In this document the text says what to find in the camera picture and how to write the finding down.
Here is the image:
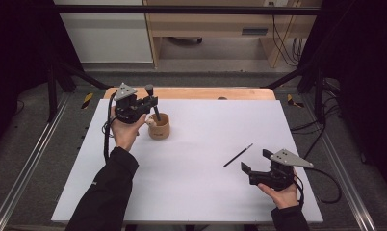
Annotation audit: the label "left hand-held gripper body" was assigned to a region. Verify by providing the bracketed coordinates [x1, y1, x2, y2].
[113, 82, 151, 125]

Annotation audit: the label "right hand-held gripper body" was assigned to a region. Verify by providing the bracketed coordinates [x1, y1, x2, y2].
[248, 148, 315, 192]

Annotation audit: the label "thick black makeup brush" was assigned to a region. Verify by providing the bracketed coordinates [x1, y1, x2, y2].
[144, 84, 162, 122]

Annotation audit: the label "thin black makeup brush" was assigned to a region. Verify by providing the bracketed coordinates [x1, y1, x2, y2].
[222, 142, 254, 168]

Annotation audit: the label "tan cup with animal figure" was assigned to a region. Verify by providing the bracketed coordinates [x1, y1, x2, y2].
[144, 112, 170, 141]

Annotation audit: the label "person's right hand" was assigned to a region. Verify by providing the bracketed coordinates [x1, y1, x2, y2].
[257, 172, 300, 210]

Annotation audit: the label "person's left hand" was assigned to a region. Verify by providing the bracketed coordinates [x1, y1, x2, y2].
[109, 105, 147, 152]

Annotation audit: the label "yellow black tape marker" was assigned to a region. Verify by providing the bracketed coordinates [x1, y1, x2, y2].
[81, 92, 94, 110]
[286, 93, 305, 109]

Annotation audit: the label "white table board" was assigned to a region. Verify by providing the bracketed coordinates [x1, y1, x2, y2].
[50, 98, 324, 224]

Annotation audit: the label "white cabinet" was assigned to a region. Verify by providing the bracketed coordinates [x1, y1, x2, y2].
[53, 0, 154, 64]

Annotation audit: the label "black metal stand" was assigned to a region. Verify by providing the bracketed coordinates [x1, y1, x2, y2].
[46, 61, 114, 123]
[263, 62, 325, 124]

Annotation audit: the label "light wooden desk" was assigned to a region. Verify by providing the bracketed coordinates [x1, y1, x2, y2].
[142, 0, 324, 69]

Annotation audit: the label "black curtain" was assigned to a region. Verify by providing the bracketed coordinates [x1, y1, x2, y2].
[0, 0, 84, 155]
[298, 0, 387, 193]

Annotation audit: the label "left hand-held gripper cable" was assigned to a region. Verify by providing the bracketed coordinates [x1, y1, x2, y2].
[101, 92, 117, 165]

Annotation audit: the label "hand-held gripper cable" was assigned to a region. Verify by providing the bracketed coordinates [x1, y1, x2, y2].
[101, 92, 117, 165]
[292, 167, 343, 206]

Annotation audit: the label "black floor cables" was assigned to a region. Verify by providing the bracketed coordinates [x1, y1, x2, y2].
[291, 80, 342, 162]

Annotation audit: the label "right hand-held gripper cable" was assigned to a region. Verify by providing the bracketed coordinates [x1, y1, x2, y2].
[292, 167, 343, 206]

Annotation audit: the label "aluminium floor rail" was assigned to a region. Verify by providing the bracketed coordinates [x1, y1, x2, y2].
[0, 92, 72, 231]
[301, 95, 377, 231]

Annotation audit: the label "black horizontal frame bar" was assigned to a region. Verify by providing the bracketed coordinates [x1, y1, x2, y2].
[53, 4, 323, 16]

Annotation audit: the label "hanging black cables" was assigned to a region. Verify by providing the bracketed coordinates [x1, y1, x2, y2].
[268, 1, 306, 68]

